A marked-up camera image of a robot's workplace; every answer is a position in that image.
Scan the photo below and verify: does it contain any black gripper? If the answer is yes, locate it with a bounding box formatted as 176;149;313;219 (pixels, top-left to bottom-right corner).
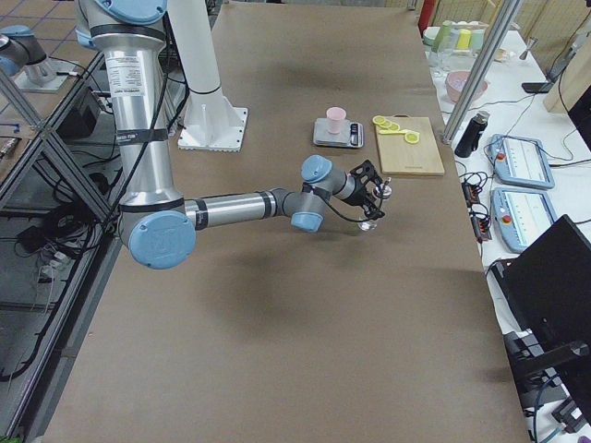
344;160;385;221

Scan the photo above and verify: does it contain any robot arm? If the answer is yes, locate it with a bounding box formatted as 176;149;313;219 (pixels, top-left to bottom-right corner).
77;1;392;269

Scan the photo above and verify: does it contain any near teach pendant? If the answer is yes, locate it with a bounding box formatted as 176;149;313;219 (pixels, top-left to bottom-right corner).
491;187;558;254

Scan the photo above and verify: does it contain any lemon slice front pair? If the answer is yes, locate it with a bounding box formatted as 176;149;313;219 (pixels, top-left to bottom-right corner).
404;132;420;144

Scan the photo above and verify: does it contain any glass sauce bottle metal spout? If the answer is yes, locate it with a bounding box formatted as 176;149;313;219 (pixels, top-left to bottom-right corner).
358;177;392;232

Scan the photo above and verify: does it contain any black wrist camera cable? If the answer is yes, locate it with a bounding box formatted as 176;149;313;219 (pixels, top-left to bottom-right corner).
318;174;384;225

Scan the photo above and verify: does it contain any green cup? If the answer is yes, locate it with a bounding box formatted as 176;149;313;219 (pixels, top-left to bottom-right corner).
431;20;453;53

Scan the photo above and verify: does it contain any teach pendant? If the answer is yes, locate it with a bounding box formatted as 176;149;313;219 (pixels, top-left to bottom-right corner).
488;134;555;189
491;187;558;254

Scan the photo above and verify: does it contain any yellow plastic knife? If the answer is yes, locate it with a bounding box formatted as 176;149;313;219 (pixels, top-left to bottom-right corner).
378;129;408;136

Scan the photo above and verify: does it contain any aluminium frame post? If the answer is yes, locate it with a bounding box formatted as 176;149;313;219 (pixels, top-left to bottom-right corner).
441;0;524;145

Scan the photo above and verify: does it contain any pink plastic cup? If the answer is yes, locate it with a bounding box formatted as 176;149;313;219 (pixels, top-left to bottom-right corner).
326;106;346;135

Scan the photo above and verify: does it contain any black thermos bottle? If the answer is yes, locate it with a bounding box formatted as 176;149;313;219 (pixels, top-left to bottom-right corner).
454;111;489;158

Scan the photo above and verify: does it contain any pink bowl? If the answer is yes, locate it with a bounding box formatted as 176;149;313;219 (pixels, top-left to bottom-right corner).
445;70;488;102

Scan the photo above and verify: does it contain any lemon slice top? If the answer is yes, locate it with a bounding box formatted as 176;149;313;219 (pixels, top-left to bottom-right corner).
372;115;389;127

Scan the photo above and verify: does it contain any far teach pendant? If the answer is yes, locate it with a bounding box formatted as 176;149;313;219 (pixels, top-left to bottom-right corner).
488;134;555;189

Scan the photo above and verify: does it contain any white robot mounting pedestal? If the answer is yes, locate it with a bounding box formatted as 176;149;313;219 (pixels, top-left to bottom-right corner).
167;0;248;152

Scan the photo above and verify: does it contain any digital kitchen scale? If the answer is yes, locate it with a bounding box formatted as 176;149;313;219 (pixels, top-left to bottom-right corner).
312;117;365;149

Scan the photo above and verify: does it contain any yellow cup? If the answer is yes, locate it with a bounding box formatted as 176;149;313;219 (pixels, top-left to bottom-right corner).
455;29;472;51

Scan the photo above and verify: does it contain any bamboo cutting board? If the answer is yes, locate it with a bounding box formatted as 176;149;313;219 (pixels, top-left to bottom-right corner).
372;115;444;176

